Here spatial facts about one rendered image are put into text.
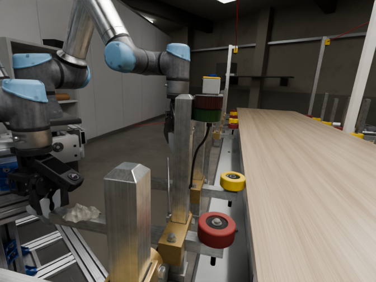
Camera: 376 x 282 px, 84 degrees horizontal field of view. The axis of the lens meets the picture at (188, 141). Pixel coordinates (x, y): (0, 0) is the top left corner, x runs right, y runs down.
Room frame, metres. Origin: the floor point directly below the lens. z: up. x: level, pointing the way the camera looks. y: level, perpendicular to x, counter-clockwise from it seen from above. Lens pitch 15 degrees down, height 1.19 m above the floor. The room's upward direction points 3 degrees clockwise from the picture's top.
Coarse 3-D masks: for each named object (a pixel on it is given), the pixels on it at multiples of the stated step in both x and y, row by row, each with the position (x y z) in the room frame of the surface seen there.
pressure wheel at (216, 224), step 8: (200, 216) 0.40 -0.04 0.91; (208, 216) 0.40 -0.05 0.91; (216, 216) 0.41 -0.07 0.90; (224, 216) 0.40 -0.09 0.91; (200, 224) 0.37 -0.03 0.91; (208, 224) 0.38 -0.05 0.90; (216, 224) 0.37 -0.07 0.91; (224, 224) 0.38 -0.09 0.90; (232, 224) 0.38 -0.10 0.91; (200, 232) 0.36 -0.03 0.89; (208, 232) 0.35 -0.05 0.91; (216, 232) 0.35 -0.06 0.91; (224, 232) 0.35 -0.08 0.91; (232, 232) 0.35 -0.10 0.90; (200, 240) 0.36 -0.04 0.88; (208, 240) 0.35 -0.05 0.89; (216, 240) 0.34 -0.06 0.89; (224, 240) 0.34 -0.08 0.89; (232, 240) 0.36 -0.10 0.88; (216, 248) 0.34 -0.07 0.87
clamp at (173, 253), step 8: (192, 216) 0.48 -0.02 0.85; (168, 224) 0.41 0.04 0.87; (176, 224) 0.42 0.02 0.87; (184, 224) 0.42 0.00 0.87; (168, 232) 0.39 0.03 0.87; (176, 232) 0.39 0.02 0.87; (184, 232) 0.39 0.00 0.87; (160, 240) 0.36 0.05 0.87; (176, 240) 0.37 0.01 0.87; (184, 240) 0.37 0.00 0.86; (160, 248) 0.36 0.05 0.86; (168, 248) 0.35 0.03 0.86; (176, 248) 0.35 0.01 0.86; (184, 248) 0.38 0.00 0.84; (168, 256) 0.35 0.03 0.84; (176, 256) 0.35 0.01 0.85; (176, 264) 0.35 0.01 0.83
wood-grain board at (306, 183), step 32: (256, 128) 1.48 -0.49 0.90; (288, 128) 1.54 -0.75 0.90; (320, 128) 1.61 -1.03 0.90; (256, 160) 0.80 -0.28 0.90; (288, 160) 0.82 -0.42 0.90; (320, 160) 0.84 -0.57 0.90; (352, 160) 0.86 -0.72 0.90; (256, 192) 0.53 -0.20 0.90; (288, 192) 0.54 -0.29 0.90; (320, 192) 0.55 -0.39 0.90; (352, 192) 0.56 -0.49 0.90; (256, 224) 0.39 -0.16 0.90; (288, 224) 0.39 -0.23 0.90; (320, 224) 0.40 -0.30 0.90; (352, 224) 0.40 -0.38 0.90; (256, 256) 0.30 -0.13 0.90; (288, 256) 0.30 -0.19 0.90; (320, 256) 0.31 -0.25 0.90; (352, 256) 0.31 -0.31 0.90
